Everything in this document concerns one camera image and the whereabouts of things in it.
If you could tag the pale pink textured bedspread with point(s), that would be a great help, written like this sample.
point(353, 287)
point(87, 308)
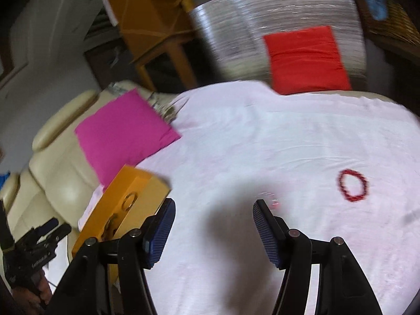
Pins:
point(329, 165)

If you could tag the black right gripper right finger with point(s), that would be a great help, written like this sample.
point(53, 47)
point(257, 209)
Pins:
point(343, 287)

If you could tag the orange cardboard jewelry box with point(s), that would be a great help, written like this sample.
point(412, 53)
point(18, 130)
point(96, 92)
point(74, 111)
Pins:
point(152, 191)

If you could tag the cream leather headboard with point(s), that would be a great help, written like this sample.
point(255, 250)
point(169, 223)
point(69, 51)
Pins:
point(58, 182)

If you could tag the magenta cushion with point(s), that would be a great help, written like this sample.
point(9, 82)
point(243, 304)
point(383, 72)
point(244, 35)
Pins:
point(123, 132)

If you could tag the person's hand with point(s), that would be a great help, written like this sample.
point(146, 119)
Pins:
point(28, 302)

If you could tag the silver foil insulation sheet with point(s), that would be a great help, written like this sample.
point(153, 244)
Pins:
point(233, 31)

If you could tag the silver cuff bangle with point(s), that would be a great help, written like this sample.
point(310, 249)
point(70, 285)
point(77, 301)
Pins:
point(129, 201)

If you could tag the red cushion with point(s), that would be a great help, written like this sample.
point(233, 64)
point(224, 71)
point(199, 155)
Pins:
point(306, 60)

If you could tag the wicker basket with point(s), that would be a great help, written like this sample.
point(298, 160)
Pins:
point(398, 30)

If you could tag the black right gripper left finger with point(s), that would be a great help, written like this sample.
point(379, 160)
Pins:
point(85, 288)

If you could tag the wooden side table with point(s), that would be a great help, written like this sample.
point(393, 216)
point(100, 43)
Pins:
point(151, 28)

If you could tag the beige patterned fabric pouch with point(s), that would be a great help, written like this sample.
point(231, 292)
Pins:
point(166, 106)

